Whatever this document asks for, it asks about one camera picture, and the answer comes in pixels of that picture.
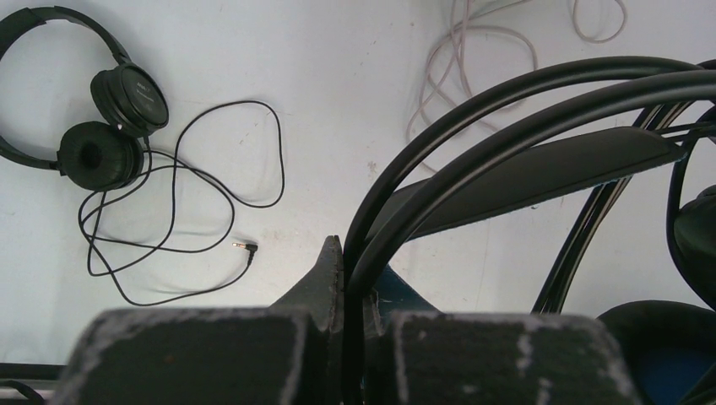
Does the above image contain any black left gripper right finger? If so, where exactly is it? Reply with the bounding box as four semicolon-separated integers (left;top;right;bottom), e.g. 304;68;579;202
365;269;641;404

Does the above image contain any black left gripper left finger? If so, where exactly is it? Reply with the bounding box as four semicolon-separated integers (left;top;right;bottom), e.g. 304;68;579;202
52;236;343;404

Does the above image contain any black and blue gaming headset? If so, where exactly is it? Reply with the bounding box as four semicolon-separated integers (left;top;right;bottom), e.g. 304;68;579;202
341;57;715;404

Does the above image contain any grey headphone cable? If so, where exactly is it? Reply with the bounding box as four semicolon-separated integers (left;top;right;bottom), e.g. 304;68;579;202
405;0;629;175

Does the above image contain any small black on-ear headphones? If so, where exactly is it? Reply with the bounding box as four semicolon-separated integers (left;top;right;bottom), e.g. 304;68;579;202
1;6;170;192

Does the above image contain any thin black headphone cable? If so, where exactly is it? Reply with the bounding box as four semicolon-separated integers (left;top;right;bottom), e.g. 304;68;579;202
77;100;285;307

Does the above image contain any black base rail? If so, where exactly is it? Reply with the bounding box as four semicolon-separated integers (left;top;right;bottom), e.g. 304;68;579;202
1;363;64;404

